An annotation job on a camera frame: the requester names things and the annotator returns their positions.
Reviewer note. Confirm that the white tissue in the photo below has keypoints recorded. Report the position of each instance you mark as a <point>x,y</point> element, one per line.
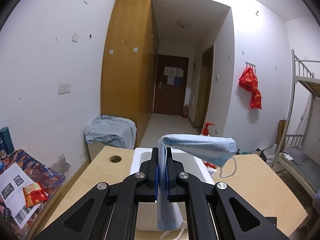
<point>287,156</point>

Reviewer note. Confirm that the dark brown door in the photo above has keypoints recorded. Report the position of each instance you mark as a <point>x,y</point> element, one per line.
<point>170,97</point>

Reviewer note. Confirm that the light blue cloth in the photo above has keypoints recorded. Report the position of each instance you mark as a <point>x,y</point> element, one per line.
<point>110,130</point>

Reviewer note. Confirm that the red plastic bag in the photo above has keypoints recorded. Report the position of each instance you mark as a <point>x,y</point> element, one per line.
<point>247,80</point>
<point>256,99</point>

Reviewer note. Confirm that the colourful printed cloth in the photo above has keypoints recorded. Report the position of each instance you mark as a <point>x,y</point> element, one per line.
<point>47,172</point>

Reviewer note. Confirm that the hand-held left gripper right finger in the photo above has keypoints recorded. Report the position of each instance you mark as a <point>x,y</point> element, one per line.
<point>171,180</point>

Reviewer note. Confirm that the metal bunk bed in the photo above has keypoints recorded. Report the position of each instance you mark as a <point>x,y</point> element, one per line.
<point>295,85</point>

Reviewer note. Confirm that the white wall switch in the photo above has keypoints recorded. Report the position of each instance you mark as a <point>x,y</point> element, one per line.
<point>75,37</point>

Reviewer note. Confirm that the grey pillow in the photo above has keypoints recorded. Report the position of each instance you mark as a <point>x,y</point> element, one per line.
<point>297,155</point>

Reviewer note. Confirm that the white lotion pump bottle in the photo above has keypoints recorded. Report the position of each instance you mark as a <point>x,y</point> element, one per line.
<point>205,130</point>

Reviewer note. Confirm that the ceiling lamp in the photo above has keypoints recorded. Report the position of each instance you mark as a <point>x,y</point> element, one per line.
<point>183,23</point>

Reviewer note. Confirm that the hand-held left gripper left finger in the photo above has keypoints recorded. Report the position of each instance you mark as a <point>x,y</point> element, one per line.
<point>153,177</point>

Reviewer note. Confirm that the orange red snack packet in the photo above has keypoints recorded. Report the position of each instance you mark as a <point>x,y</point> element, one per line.
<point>35,193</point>

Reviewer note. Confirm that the red fire extinguisher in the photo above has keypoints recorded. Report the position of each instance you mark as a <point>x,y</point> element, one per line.
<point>185,112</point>

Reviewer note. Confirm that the blue face mask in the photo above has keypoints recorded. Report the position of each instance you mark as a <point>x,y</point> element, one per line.
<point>200,147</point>

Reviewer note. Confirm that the white paper notice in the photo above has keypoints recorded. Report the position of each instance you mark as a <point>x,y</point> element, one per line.
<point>170,80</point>
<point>170,70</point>
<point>180,72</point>

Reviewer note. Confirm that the metal wall hook rack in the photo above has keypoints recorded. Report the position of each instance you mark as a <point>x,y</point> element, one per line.
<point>250,64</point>

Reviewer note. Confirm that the blue paper notice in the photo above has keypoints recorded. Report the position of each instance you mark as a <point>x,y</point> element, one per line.
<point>176,80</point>

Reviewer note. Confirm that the wooden board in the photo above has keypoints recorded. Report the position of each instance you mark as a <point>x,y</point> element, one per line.
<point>282,135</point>

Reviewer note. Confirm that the white wall socket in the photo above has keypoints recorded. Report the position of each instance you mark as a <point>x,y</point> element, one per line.
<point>61,89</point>
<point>68,88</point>

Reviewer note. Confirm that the printed paper sheet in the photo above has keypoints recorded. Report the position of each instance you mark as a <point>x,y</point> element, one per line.
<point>15,177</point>

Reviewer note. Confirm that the wooden wardrobe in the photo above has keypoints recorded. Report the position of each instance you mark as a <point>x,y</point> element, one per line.
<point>125,67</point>

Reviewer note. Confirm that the large red snack packet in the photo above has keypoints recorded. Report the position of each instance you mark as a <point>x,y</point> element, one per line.
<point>208,165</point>

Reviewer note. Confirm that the bags on floor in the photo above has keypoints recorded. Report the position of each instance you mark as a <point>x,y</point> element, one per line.
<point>266,155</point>

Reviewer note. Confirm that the white foam box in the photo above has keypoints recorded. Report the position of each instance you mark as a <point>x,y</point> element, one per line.
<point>136,160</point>

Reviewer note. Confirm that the wooden side door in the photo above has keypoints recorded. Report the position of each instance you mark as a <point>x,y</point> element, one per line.
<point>203,92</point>

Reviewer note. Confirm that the white hanging cloth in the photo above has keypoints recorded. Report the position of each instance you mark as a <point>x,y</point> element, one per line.
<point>305,117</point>

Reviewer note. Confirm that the dark teal bottle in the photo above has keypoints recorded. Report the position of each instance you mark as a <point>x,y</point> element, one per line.
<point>6,140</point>

